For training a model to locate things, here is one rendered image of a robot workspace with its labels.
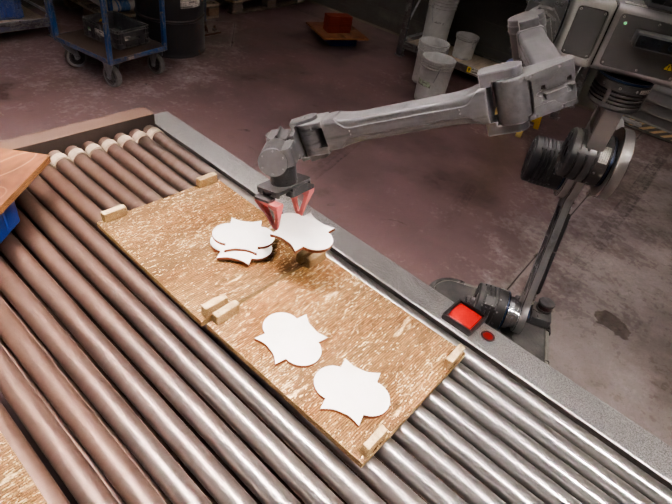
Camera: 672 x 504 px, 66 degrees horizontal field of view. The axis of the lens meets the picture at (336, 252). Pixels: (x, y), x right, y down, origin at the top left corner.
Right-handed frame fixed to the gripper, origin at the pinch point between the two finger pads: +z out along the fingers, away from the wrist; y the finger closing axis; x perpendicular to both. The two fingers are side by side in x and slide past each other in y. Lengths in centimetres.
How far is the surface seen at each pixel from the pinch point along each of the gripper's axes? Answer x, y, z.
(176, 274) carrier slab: 14.2, -21.2, 9.0
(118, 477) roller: -15, -54, 17
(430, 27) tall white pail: 212, 417, 28
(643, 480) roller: -78, 9, 32
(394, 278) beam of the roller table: -16.8, 18.0, 18.7
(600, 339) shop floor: -46, 159, 120
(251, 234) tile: 11.6, -1.2, 7.2
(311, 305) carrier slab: -11.3, -5.8, 15.0
